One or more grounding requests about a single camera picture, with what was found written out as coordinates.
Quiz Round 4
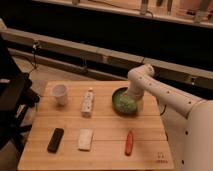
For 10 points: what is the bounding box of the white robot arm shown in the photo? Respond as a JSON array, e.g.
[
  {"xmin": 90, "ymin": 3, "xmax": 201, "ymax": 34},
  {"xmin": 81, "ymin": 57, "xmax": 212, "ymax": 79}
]
[{"xmin": 127, "ymin": 64, "xmax": 213, "ymax": 171}]

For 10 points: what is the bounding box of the white plastic cup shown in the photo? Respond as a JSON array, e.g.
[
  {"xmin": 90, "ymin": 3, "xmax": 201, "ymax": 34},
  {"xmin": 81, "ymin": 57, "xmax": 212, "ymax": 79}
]
[{"xmin": 52, "ymin": 84, "xmax": 68, "ymax": 106}]

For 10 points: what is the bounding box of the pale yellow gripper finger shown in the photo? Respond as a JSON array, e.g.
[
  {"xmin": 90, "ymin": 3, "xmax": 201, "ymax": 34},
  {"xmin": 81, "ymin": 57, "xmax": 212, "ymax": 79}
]
[{"xmin": 137, "ymin": 99, "xmax": 144, "ymax": 112}]

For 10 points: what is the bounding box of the white rectangular sponge block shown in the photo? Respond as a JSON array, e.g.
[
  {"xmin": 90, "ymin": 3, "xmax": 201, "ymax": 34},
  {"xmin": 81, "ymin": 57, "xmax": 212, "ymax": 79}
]
[{"xmin": 78, "ymin": 129, "xmax": 93, "ymax": 151}]

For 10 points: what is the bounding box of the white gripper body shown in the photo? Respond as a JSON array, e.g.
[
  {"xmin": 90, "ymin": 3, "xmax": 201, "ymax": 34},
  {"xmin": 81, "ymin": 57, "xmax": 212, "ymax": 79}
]
[{"xmin": 127, "ymin": 82, "xmax": 144, "ymax": 101}]

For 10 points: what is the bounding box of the black cable on wall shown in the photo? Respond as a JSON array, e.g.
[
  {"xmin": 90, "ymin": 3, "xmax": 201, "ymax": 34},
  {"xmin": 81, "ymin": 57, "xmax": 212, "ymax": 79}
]
[{"xmin": 30, "ymin": 40, "xmax": 41, "ymax": 72}]

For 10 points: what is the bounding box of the green ceramic bowl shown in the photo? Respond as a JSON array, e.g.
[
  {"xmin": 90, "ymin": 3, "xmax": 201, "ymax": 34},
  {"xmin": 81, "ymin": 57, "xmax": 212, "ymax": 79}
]
[{"xmin": 112, "ymin": 87, "xmax": 138, "ymax": 115}]

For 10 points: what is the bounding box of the black remote control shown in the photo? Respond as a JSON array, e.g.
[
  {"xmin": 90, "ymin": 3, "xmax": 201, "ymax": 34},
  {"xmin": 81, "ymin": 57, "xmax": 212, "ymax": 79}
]
[{"xmin": 47, "ymin": 128, "xmax": 64, "ymax": 153}]

